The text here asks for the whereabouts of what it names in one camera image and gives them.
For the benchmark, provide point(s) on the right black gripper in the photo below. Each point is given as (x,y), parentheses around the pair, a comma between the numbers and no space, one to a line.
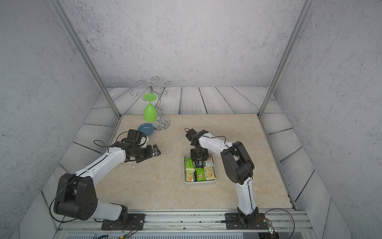
(204,158)

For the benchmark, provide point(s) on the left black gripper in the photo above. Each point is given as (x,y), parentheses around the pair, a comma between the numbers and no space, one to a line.
(150,154)

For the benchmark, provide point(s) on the white cookie packet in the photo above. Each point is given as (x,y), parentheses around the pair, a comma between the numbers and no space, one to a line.
(209,162)

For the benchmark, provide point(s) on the beige cookie packet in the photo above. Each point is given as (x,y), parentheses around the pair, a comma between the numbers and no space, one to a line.
(209,173)

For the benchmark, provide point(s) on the white plastic storage box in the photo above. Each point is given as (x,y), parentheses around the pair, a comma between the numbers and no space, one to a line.
(200,183)

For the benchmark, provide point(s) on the black cookie packet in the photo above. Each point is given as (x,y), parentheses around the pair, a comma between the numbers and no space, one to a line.
(199,164)

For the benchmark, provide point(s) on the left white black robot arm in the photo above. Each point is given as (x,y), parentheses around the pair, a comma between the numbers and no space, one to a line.
(76,193)

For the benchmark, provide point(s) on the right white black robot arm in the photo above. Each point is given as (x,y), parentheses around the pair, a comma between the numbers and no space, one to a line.
(238,167)

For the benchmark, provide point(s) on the tall green cookie packet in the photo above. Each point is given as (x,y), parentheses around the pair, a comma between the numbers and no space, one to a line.
(189,164)

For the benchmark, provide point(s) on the green cookie packet front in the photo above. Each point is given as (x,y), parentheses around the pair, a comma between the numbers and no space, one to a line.
(200,174)

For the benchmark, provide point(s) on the yellow cookie packet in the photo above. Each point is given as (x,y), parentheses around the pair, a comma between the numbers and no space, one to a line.
(190,175)

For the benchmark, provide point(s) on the blue ceramic bowl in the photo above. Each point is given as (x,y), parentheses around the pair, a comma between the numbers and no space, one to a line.
(146,128)

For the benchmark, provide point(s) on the green plastic wine glass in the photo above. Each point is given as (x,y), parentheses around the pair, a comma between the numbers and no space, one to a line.
(150,112)

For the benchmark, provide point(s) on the silver wire glass rack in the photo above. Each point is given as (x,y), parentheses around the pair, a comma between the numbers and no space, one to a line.
(152,86)

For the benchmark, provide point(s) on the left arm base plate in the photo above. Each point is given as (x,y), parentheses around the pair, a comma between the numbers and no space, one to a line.
(123,222)

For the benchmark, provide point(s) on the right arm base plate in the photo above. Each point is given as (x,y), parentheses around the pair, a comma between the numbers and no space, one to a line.
(238,221)

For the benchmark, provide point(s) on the aluminium front rail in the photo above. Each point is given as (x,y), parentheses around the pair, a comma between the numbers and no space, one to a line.
(186,224)

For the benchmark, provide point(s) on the left aluminium frame post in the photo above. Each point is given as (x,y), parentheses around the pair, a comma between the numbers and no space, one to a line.
(68,27)

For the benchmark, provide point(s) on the aluminium frame post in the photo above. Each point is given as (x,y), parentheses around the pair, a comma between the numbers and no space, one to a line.
(304,13)
(68,27)

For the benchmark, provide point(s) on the right aluminium frame post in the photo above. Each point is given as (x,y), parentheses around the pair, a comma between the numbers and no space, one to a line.
(304,13)

